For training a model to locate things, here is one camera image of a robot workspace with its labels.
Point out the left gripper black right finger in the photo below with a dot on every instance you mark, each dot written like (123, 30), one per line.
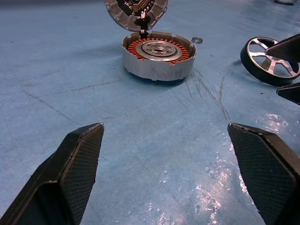
(267, 173)

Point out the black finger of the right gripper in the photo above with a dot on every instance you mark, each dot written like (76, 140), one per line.
(287, 51)
(291, 92)

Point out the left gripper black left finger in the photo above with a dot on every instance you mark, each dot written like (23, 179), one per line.
(70, 178)

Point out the black silver spoked rotor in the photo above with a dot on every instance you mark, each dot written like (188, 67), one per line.
(252, 68)

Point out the silver motor housing copper windings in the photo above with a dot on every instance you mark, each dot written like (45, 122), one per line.
(154, 72)

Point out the blue plastic table cover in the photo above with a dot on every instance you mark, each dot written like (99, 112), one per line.
(150, 131)

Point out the dark round gear disc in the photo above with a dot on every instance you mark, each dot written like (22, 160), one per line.
(122, 16)

